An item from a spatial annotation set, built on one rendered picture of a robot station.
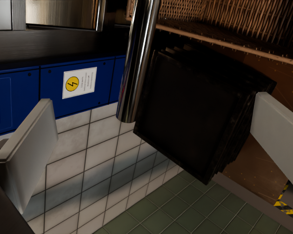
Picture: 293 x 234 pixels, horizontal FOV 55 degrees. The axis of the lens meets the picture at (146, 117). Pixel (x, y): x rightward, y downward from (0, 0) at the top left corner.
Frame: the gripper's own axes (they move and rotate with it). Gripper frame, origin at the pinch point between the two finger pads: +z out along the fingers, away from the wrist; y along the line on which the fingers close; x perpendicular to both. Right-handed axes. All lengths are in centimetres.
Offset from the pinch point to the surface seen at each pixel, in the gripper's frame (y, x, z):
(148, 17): 0.6, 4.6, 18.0
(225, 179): 51, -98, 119
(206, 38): 16, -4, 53
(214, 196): 42, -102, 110
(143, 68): -0.1, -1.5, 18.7
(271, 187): 41, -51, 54
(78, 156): -21, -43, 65
